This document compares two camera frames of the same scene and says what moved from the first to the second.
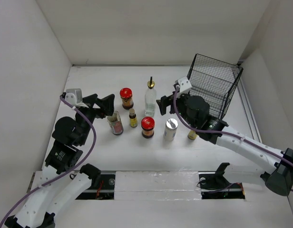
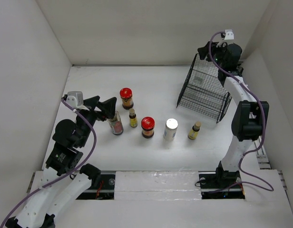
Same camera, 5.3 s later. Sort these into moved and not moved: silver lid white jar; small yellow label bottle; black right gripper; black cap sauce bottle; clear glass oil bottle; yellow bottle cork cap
Moved: black right gripper; clear glass oil bottle
Not moved: small yellow label bottle; black cap sauce bottle; yellow bottle cork cap; silver lid white jar
